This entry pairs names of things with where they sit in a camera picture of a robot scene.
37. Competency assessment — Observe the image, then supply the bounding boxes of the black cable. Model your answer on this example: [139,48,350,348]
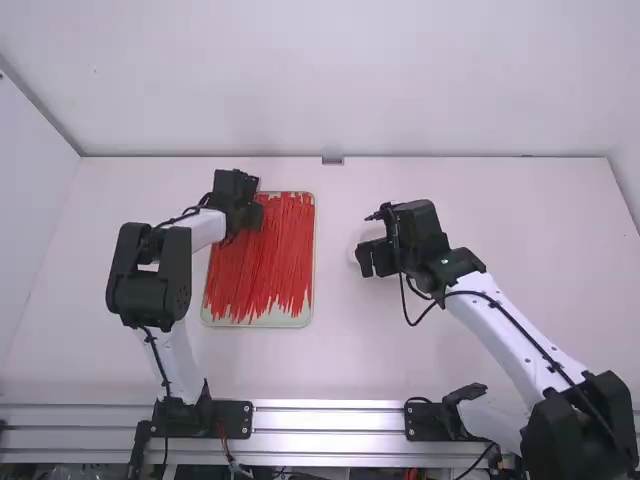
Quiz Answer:
[396,269,448,329]

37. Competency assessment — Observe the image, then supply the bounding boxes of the white dish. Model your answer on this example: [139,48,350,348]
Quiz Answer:
[345,226,385,267]

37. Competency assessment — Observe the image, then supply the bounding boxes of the pale tray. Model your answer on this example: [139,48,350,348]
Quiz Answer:
[199,189,318,330]

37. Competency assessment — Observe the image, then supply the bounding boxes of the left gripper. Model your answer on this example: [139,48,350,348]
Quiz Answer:
[210,168,257,207]

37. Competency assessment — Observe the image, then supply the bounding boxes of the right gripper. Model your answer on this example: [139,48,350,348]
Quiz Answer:
[379,198,450,278]

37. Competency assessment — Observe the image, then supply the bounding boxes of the silver rails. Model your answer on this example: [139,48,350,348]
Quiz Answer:
[0,397,640,467]

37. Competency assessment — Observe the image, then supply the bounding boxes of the row of orange cable ties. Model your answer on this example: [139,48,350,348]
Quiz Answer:
[205,192,316,326]

